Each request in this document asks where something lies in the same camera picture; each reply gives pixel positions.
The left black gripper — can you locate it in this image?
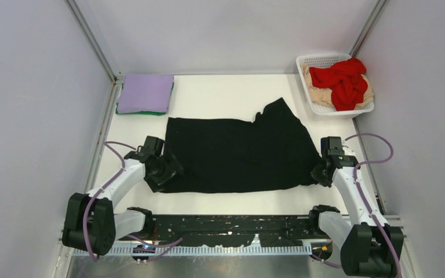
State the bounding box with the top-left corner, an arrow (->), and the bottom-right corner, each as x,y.
145,150 -> 183,193

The black t shirt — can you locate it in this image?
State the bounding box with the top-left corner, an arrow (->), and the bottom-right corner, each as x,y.
162,98 -> 320,193

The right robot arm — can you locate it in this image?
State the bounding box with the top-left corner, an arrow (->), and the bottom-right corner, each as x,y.
307,136 -> 404,277

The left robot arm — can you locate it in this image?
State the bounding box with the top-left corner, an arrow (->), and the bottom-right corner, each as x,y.
61,136 -> 184,261

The beige t shirt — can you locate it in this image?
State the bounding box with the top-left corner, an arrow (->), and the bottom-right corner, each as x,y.
301,63 -> 374,110

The red t shirt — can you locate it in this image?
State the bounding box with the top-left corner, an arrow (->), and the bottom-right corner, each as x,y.
309,57 -> 368,111

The folded purple t shirt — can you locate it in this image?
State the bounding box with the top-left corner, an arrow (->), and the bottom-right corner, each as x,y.
116,73 -> 174,115

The white plastic basket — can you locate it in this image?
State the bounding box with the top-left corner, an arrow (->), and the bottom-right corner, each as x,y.
296,52 -> 374,119

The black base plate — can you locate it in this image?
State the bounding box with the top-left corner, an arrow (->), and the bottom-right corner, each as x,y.
140,214 -> 327,247

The white cable duct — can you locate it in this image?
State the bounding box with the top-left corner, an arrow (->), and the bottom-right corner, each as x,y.
107,242 -> 313,257

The left aluminium frame post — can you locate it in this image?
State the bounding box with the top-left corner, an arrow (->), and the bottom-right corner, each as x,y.
64,0 -> 124,85

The aluminium frame post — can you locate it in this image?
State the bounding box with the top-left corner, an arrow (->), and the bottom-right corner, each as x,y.
349,0 -> 390,57
64,0 -> 124,85

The right aluminium frame post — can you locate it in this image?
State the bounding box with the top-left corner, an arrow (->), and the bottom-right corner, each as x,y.
349,0 -> 390,57

